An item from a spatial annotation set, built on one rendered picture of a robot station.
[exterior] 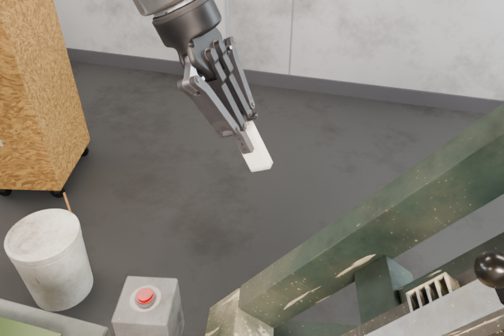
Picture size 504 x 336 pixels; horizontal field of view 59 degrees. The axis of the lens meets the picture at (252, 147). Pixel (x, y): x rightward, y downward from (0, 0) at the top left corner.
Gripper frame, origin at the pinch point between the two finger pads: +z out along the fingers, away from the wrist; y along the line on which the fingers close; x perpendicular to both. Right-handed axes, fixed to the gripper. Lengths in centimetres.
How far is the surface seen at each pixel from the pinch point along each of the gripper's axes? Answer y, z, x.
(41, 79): 114, 0, 167
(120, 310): -1, 32, 48
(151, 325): -2, 36, 41
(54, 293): 38, 73, 148
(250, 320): 8, 47, 26
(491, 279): -11.9, 13.4, -25.3
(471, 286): -2.8, 25.4, -22.0
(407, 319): -4.6, 29.7, -12.9
